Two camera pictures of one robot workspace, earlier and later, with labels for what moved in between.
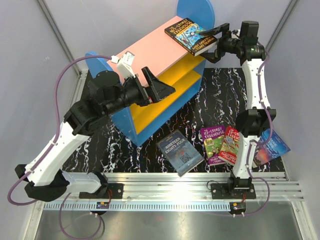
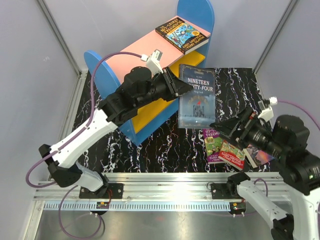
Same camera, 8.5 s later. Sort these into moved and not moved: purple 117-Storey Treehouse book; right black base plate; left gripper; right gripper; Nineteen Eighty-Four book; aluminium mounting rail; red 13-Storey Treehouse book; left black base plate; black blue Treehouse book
Moved: left gripper; right gripper; Nineteen Eighty-Four book; black blue Treehouse book
Not moved: purple 117-Storey Treehouse book; aluminium mounting rail; red 13-Storey Treehouse book; left black base plate; right black base plate
